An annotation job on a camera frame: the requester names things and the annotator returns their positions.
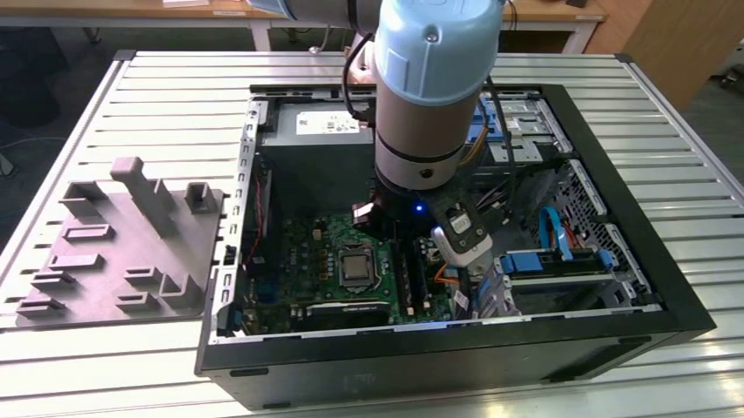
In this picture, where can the green motherboard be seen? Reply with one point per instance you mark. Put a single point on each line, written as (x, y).
(303, 261)

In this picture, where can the grey parts rack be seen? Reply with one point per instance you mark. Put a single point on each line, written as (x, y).
(146, 244)

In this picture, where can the black open PC case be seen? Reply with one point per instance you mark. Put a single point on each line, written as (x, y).
(407, 370)

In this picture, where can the blue plastic drive latch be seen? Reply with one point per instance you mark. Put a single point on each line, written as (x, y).
(480, 126)

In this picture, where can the black graphics card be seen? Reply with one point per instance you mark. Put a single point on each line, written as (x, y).
(344, 313)

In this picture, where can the metal drive cage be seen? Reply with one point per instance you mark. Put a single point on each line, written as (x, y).
(526, 152)

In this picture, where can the wooden cabinet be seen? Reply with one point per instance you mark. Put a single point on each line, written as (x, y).
(681, 43)

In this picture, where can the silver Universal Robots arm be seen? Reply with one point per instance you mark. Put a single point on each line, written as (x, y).
(424, 87)

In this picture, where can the wooden desk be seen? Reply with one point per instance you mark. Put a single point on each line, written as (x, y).
(117, 8)

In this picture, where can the silver CPU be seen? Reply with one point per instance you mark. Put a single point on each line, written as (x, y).
(356, 266)

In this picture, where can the blue port connector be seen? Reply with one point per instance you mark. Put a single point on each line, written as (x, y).
(237, 318)

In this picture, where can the metal disk bay cage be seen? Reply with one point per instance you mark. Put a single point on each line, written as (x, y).
(559, 283)

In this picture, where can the black office chair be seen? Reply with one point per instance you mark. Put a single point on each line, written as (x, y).
(30, 74)

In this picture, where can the grey power supply unit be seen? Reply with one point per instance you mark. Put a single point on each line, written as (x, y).
(317, 170)

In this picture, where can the hard disk in blue carrier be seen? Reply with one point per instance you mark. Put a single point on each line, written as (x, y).
(523, 263)

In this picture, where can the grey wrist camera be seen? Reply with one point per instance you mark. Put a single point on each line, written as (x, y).
(466, 239)

